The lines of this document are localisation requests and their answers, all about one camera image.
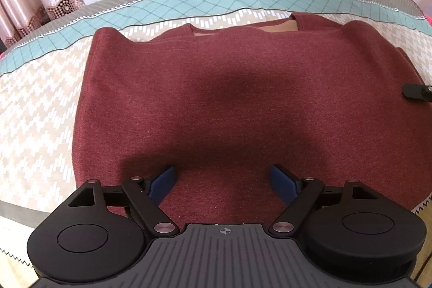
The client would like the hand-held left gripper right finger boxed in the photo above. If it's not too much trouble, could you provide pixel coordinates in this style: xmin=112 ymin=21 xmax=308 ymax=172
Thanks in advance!
xmin=269 ymin=165 xmax=380 ymax=237

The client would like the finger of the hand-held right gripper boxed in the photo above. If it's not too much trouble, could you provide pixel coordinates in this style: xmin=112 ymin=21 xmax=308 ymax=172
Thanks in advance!
xmin=402 ymin=83 xmax=432 ymax=102

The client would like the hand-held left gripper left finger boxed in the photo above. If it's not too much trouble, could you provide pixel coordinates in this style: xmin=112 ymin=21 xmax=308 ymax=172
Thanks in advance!
xmin=69 ymin=165 xmax=179 ymax=237

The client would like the maroon sweater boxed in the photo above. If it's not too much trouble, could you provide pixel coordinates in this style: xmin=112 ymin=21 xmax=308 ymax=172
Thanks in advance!
xmin=72 ymin=13 xmax=432 ymax=224

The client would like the patterned quilt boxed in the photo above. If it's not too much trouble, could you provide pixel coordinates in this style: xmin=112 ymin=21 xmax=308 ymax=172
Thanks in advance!
xmin=0 ymin=0 xmax=432 ymax=288

